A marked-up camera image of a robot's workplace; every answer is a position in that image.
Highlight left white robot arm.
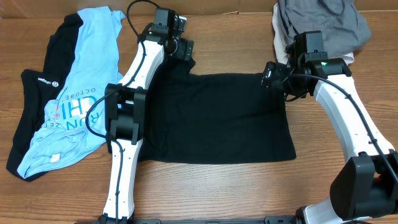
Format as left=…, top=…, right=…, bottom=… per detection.
left=97, top=34, right=194, bottom=223

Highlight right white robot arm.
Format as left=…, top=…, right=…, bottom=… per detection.
left=261, top=58, right=397, bottom=223

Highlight beige folded garment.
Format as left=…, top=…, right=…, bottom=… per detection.
left=272, top=0, right=357, bottom=64

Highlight grey folded shorts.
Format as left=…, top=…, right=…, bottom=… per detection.
left=276, top=0, right=372, bottom=57

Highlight black logo t-shirt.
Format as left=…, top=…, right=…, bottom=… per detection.
left=6, top=13, right=83, bottom=182

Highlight light blue printed t-shirt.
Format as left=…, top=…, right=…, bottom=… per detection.
left=17, top=6, right=125, bottom=180

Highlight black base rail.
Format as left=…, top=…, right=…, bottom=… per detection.
left=77, top=214, right=351, bottom=224

